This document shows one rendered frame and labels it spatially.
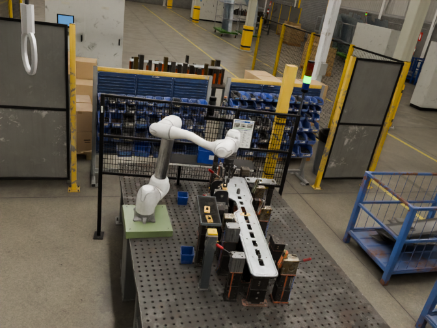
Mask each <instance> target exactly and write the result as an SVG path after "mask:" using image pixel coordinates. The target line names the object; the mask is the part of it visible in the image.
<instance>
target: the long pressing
mask: <svg viewBox="0 0 437 328"><path fill-rule="evenodd" d="M235 185H236V186H235ZM227 188H228V196H229V198H228V199H230V200H232V201H234V202H235V203H236V206H237V209H238V210H237V211H236V212H234V213H233V214H235V217H236V223H239V224H240V227H241V231H240V234H239V237H240V240H241V244H242V247H243V251H244V253H245V257H246V262H247V265H248V269H249V272H250V274H251V275H252V276H254V277H277V276H278V270H277V268H276V266H275V263H274V260H273V258H272V255H271V252H270V250H269V247H268V245H267V242H266V239H265V236H264V234H263V231H262V229H261V226H260V223H259V221H258V218H257V215H256V213H255V210H254V207H253V205H252V201H253V198H252V195H251V192H250V190H249V188H248V185H247V182H246V180H245V179H244V178H243V177H236V176H233V178H232V179H231V178H230V182H229V183H228V186H227ZM238 188H240V190H241V191H240V194H237V193H236V192H237V189H238ZM238 197H241V199H238ZM239 202H243V205H240V203H239ZM241 207H244V208H245V211H246V213H250V214H251V216H247V217H248V220H249V222H250V223H246V221H245V218H244V216H245V215H240V213H242V209H241ZM254 223H255V224H254ZM247 225H250V226H251V228H252V229H251V230H249V229H248V227H247ZM249 232H253V234H254V238H251V237H250V233H249ZM252 241H256V243H257V245H258V246H257V247H255V246H253V243H252ZM255 250H259V252H260V254H261V258H258V256H257V255H256V252H255ZM258 259H262V260H263V264H264V266H261V265H260V264H259V261H258Z"/></svg>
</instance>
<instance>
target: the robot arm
mask: <svg viewBox="0 0 437 328"><path fill-rule="evenodd" d="M181 125H182V122H181V119H180V117H178V116H175V115H170V116H167V117H165V118H164V119H162V120H161V121H159V122H158V123H153V124H152V125H151V126H150V133H151V134H152V135H153V136H155V137H158V138H161V145H160V149H159V155H158V158H157V164H156V169H155V174H154V175H152V177H151V178H150V182H149V184H148V185H144V186H142V187H141V188H140V189H139V191H138V193H137V199H136V208H133V210H134V218H133V221H134V222H137V221H142V223H143V224H144V225H145V224H146V222H151V223H155V207H156V205H157V203H158V202H159V201H160V200H161V199H162V198H163V197H164V196H165V195H166V194H167V193H168V191H169V188H170V184H169V182H168V177H167V176H166V175H167V172H168V166H169V162H170V156H171V153H172V147H173V144H174V139H186V140H190V141H192V142H193V143H195V144H197V145H198V146H201V147H202V148H205V149H207V150H210V151H212V152H213V153H214V154H215V155H217V156H218V157H219V158H222V159H224V163H223V164H222V165H219V166H220V177H221V178H222V182H223V184H222V186H223V187H224V183H225V175H226V171H227V169H228V178H227V179H226V187H227V186H228V183H229V182H230V178H231V179H232V178H233V175H234V172H235V170H236V169H237V166H235V165H234V161H235V158H236V155H237V150H238V148H239V144H240V140H241V135H240V132H239V131H238V130H235V129H232V130H229V131H228V133H227V134H226V137H225V139H222V140H216V141H215V142H209V141H206V140H204V139H202V138H201V137H199V136H197V135H196V134H194V133H192V132H190V131H187V130H183V129H181ZM223 166H224V174H223V175H222V168H223ZM232 168H233V170H232V174H231V176H230V173H231V169H232Z"/></svg>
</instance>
